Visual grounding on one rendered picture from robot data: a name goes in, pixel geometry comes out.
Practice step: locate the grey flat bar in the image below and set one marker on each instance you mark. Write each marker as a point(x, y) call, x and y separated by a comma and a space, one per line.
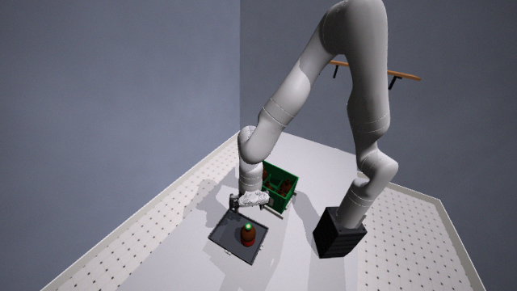
point(273, 212)

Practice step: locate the dark green crate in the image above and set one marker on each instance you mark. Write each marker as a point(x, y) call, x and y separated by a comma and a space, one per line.
point(276, 176)

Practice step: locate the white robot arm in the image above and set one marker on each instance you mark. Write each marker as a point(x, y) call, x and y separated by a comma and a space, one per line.
point(357, 29)

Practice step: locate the brown glass bottle with red label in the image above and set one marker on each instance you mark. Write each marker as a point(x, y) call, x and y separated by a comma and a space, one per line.
point(247, 234)

